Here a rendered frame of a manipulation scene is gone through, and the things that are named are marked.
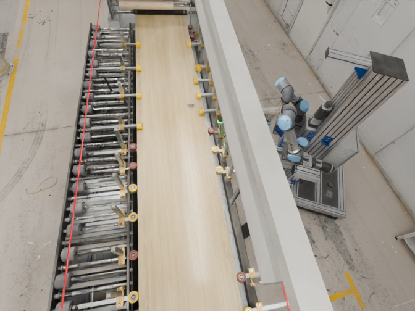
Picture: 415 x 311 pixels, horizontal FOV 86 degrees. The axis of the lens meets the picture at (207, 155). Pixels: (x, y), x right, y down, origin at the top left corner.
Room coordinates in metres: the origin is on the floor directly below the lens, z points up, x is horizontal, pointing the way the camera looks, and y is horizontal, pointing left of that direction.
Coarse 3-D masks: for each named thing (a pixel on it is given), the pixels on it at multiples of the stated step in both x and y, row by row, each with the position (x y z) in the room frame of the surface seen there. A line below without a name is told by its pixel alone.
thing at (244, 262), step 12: (204, 72) 2.70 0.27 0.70; (204, 84) 2.46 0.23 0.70; (216, 144) 1.49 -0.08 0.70; (228, 180) 1.04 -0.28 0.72; (228, 192) 0.91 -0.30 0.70; (228, 204) 0.78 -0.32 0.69; (240, 228) 0.55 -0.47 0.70; (240, 240) 0.44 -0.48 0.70; (240, 252) 0.33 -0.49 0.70; (240, 264) 0.23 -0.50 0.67; (252, 288) 0.05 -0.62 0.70; (252, 300) -0.04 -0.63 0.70
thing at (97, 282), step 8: (104, 48) 2.76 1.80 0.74; (112, 48) 2.79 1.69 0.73; (120, 48) 2.83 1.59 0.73; (128, 48) 2.87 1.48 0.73; (96, 104) 1.71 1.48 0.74; (104, 104) 1.73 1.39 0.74; (112, 104) 1.76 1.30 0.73; (104, 120) 1.49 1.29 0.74; (88, 128) 1.34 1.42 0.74; (88, 184) 0.69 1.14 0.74; (96, 184) 0.71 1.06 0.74; (104, 200) 0.56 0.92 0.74; (112, 200) 0.58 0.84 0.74; (120, 200) 0.59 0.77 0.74; (120, 208) 0.52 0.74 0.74; (80, 216) 0.37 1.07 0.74; (96, 232) 0.26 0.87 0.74; (104, 232) 0.27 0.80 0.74; (112, 232) 0.29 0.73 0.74; (120, 232) 0.30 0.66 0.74; (120, 240) 0.23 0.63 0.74; (80, 248) 0.10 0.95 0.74; (88, 248) 0.12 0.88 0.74; (112, 264) 0.03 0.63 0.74; (64, 272) -0.10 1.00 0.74; (72, 272) -0.09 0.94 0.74; (80, 272) -0.07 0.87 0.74; (88, 272) -0.06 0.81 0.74; (96, 280) -0.11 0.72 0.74; (104, 280) -0.10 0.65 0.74; (112, 280) -0.09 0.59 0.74; (120, 280) -0.08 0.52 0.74; (72, 288) -0.20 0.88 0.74
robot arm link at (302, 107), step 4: (300, 100) 1.90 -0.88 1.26; (304, 100) 1.89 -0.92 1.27; (296, 104) 1.86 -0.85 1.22; (300, 104) 1.83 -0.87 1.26; (304, 104) 1.84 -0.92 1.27; (308, 104) 1.85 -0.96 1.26; (296, 108) 1.84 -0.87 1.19; (300, 108) 1.80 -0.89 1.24; (304, 108) 1.79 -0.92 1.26; (308, 108) 1.81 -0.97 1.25; (300, 112) 1.79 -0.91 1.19; (304, 112) 1.79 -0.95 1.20
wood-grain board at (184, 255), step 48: (144, 48) 2.71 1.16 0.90; (144, 96) 1.84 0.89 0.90; (192, 96) 1.99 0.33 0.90; (144, 144) 1.18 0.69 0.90; (192, 144) 1.30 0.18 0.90; (144, 192) 0.67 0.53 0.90; (192, 192) 0.76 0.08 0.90; (144, 240) 0.25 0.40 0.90; (192, 240) 0.32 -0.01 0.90; (144, 288) -0.09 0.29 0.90; (192, 288) -0.03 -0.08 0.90
